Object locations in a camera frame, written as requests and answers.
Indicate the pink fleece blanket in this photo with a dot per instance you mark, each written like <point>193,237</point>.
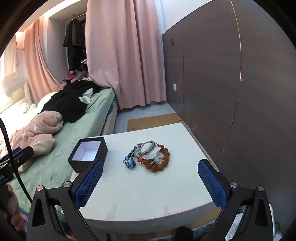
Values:
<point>44,129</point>

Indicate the beige headboard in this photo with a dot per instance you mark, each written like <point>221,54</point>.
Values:
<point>13,99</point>

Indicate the white pillow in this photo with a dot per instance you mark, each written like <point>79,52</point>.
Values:
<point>29,107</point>

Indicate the person's left hand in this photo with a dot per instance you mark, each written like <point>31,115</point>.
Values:
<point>15,208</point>

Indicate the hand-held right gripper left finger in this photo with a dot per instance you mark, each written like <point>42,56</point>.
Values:
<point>89,183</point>

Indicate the pile of plush toys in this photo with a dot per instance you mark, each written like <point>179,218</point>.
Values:
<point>74,75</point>

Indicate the black clothes pile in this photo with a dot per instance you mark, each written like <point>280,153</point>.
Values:
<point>69,102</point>

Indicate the bed with green sheet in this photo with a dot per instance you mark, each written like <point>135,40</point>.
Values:
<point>87,122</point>

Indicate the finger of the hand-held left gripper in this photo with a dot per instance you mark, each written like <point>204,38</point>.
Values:
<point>23,154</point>

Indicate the wide pink curtain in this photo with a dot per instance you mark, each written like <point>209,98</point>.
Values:
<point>124,58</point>

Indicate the black jewelry box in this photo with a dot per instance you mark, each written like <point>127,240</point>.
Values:
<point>92,143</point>

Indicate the flat cardboard sheet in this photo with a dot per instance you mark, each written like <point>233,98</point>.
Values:
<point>152,121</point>

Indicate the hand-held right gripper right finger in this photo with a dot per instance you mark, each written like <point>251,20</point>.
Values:
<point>211,185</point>

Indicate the hanging dark clothes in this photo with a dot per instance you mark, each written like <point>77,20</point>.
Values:
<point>72,44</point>

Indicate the white wall socket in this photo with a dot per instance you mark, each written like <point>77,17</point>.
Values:
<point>175,87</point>

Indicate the hanging white cloth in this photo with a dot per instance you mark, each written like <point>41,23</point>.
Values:
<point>9,58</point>

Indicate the narrow pink curtain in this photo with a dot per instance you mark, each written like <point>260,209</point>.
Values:
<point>37,64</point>

